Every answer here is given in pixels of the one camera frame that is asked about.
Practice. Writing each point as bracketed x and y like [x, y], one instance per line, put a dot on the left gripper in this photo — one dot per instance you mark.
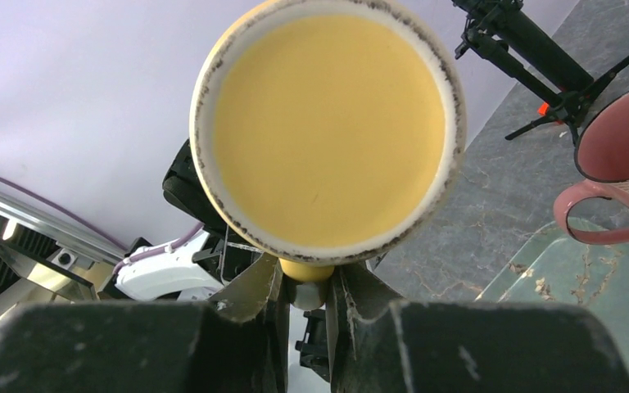
[313, 348]

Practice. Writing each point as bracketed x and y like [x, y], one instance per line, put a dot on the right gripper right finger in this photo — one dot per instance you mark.
[378, 341]

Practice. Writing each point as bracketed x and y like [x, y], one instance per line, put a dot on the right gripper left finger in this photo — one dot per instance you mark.
[100, 346]

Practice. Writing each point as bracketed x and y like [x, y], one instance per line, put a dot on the yellow mug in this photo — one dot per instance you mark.
[325, 132]

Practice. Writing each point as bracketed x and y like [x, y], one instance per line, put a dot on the red-pink mug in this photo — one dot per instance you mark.
[602, 158]

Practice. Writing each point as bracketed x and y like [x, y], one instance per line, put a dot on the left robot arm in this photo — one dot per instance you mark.
[214, 264]

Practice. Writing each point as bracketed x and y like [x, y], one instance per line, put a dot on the floral teal tray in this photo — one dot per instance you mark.
[552, 266]

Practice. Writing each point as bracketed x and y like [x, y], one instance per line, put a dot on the black microphone tripod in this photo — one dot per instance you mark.
[499, 32]

